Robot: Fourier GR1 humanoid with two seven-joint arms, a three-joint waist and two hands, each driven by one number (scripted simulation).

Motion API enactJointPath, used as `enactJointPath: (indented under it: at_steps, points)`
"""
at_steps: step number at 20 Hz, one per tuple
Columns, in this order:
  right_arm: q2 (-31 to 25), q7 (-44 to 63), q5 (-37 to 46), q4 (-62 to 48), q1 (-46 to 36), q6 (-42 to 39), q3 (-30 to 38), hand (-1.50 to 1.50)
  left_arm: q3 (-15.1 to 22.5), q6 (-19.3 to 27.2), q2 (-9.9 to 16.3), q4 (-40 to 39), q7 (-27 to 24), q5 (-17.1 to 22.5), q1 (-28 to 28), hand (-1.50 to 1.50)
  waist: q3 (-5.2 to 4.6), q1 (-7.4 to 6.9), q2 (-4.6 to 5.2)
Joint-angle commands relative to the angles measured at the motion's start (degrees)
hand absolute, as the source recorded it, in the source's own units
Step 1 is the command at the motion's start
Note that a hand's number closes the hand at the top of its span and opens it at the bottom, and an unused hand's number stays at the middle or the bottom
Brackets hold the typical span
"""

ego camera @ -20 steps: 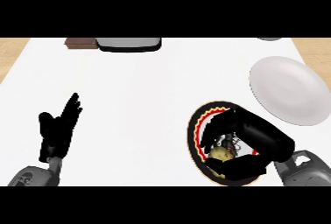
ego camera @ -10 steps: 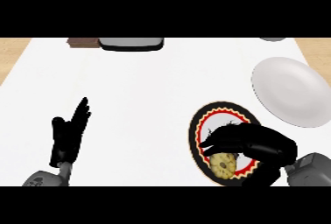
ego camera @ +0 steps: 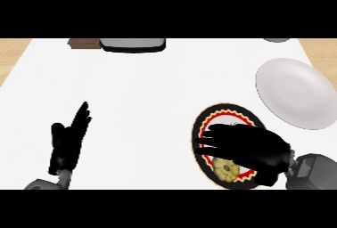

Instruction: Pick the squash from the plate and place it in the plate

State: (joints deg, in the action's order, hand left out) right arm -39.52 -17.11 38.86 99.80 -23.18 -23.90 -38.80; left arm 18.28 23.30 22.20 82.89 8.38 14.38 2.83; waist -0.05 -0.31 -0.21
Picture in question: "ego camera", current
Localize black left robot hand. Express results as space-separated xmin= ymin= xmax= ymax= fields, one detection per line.
xmin=48 ymin=101 xmax=94 ymax=176

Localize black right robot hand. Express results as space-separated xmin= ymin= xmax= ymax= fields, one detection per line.
xmin=194 ymin=123 xmax=293 ymax=188

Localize yellow squash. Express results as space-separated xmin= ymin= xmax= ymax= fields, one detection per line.
xmin=212 ymin=157 xmax=243 ymax=183

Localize black patterned plate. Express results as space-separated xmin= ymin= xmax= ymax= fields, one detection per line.
xmin=190 ymin=102 xmax=271 ymax=190

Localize plain white plate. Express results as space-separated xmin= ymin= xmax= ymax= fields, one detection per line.
xmin=255 ymin=57 xmax=337 ymax=131

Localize brown wooden block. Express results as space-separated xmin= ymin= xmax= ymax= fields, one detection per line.
xmin=67 ymin=38 xmax=103 ymax=50

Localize grey black-rimmed appliance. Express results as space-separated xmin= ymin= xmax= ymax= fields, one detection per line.
xmin=100 ymin=38 xmax=168 ymax=54

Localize grey round object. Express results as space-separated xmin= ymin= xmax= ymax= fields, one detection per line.
xmin=262 ymin=38 xmax=293 ymax=44

